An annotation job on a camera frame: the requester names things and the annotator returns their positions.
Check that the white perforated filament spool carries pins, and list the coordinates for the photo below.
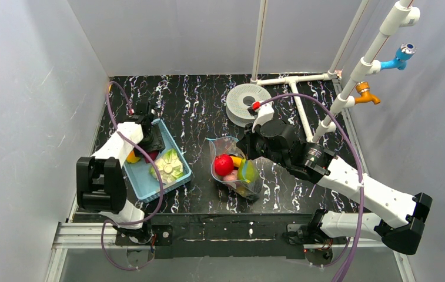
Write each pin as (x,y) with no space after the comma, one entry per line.
(240,98)

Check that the clear zip top bag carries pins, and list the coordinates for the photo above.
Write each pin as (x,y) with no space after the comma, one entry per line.
(228,145)

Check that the light blue plastic basket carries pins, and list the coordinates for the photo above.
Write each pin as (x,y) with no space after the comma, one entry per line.
(143,177)

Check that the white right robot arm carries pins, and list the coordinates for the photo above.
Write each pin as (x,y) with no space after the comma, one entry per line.
(394,218)

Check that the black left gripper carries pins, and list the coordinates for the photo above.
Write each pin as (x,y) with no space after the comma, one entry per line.
(154,141)

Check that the green white toy cabbage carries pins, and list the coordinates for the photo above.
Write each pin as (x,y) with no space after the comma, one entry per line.
(170,166)

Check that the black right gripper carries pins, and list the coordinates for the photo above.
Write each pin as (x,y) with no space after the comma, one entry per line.
(248,144)

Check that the orange yellow toy mango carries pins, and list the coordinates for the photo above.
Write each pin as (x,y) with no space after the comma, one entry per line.
(132,158)

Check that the red toy apple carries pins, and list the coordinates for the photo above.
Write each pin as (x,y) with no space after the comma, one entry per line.
(223,165)

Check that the orange plastic tap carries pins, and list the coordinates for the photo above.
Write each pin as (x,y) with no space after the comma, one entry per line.
(364,96)

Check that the green toy pear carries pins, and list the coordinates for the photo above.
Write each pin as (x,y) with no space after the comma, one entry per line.
(247,171)

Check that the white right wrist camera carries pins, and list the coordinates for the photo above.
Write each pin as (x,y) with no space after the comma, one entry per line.
(263,113)

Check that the reddish toy sweet potato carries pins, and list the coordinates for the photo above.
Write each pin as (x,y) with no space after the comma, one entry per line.
(153,155)

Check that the white PVC pipe frame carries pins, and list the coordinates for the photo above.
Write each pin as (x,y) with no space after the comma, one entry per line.
(402,14)

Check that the blue plastic tap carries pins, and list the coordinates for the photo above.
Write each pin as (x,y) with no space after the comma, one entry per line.
(402,55)

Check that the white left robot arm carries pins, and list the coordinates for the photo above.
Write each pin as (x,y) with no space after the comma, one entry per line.
(100,183)

